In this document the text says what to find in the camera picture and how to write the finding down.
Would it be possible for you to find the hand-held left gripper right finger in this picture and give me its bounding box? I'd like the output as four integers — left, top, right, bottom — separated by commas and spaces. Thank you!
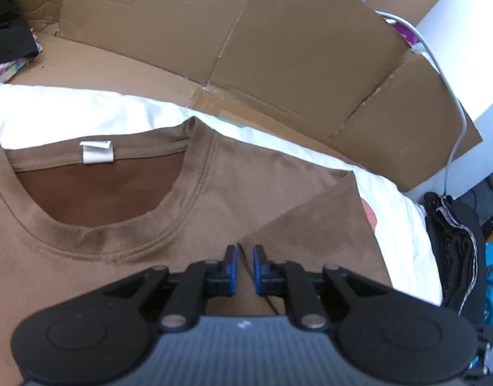
252, 244, 392, 332

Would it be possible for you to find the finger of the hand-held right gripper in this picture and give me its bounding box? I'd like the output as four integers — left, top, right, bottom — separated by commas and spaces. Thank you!
473, 323, 493, 372

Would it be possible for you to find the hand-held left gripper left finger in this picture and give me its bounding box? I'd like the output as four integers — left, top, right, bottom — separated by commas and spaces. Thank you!
105, 243, 238, 332

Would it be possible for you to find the brown printed t-shirt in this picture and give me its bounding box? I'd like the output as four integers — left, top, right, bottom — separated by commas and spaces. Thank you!
0, 116, 394, 386

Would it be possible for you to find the folded black knit sweater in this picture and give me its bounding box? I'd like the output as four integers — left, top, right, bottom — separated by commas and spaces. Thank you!
422, 190, 489, 319

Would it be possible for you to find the black bag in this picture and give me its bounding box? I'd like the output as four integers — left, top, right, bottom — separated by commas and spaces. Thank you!
459, 168, 493, 247

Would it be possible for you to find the cream bear-print bed sheet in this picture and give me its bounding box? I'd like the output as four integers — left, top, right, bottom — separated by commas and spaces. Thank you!
0, 79, 445, 307

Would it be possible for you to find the brown cardboard sheet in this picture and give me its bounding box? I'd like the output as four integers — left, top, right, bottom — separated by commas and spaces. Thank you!
0, 0, 485, 192

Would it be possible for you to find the colourful patterned cloth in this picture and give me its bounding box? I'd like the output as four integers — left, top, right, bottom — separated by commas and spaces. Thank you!
0, 43, 45, 84

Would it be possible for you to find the crumpled black garment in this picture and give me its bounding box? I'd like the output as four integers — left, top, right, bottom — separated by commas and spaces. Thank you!
0, 0, 41, 66

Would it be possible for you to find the white cable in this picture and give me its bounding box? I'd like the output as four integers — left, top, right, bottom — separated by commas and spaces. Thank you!
378, 9, 469, 198

